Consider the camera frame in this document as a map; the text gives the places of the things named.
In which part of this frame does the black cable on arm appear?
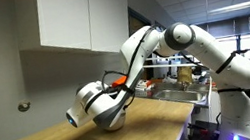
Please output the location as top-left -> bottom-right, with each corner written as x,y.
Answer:
93,26 -> 168,112

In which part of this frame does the dark framed door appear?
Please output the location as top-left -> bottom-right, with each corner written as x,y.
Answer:
125,5 -> 153,37

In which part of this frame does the red and white box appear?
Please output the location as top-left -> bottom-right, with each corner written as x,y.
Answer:
135,78 -> 153,92

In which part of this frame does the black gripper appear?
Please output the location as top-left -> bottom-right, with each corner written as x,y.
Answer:
110,82 -> 135,98

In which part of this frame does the white ceramic bowl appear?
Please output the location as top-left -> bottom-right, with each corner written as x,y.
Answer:
100,111 -> 130,134

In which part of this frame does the long ceiling lamp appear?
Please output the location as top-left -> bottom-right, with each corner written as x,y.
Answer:
207,0 -> 250,17

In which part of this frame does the brown paper bag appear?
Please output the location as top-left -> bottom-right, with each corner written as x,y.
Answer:
175,65 -> 194,85

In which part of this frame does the bright window with blinds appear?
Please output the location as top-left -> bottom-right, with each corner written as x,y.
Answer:
215,32 -> 250,66

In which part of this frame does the round metal wall knob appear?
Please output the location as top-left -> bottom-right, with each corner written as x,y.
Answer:
16,99 -> 32,114

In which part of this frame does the white wire dish rack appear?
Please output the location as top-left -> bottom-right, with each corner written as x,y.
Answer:
129,43 -> 222,136

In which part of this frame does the black equipment under table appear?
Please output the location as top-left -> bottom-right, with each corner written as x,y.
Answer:
177,117 -> 224,140

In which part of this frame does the white wall cabinet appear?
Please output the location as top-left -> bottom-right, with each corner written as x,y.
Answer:
12,0 -> 137,71

